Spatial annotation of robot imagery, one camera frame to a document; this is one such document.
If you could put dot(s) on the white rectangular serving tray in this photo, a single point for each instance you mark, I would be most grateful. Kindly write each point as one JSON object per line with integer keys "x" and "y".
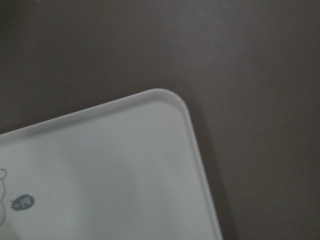
{"x": 129, "y": 169}

